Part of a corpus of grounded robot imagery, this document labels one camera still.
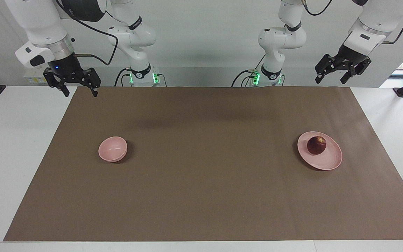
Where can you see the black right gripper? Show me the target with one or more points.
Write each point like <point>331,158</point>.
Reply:
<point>66,71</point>

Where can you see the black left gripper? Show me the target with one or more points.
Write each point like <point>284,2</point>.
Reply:
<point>348,57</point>

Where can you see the dark red apple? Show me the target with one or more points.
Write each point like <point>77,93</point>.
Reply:
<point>316,145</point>

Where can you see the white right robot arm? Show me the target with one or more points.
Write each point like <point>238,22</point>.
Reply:
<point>40,21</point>

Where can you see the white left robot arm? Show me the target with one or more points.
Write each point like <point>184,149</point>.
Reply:
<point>282,38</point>

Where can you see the pink bowl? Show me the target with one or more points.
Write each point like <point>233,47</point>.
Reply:
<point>112,149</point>

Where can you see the pink plate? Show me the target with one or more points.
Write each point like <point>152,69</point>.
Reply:
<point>329,157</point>

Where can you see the brown table mat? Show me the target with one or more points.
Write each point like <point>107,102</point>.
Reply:
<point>205,175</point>

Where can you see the white wall socket box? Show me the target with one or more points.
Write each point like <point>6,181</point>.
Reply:
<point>35,78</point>

